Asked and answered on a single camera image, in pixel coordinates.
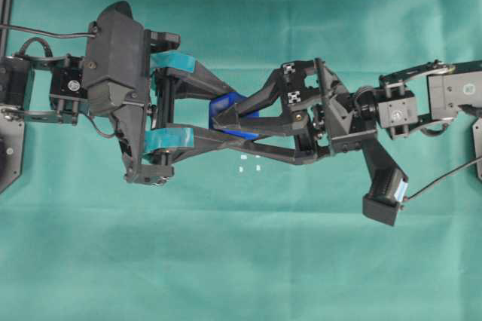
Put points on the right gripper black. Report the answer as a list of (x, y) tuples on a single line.
[(324, 117)]

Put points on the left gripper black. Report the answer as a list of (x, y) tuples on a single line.
[(149, 141)]

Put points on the blue block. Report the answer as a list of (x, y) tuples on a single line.
[(220, 104)]

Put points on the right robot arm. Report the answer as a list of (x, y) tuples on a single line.
[(424, 98)]

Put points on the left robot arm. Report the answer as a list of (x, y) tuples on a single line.
[(49, 89)]

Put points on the green table cloth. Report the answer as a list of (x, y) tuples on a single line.
[(233, 236)]

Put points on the left wrist camera housing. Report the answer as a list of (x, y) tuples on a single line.
[(115, 72)]

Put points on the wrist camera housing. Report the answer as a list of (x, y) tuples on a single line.
[(388, 184), (115, 72)]

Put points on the right wrist camera housing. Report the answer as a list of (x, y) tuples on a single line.
[(388, 184)]

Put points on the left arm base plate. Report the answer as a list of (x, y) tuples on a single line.
[(11, 151)]

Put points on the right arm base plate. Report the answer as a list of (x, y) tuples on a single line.
[(477, 142)]

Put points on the black table frame rail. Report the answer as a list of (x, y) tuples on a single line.
[(7, 6)]

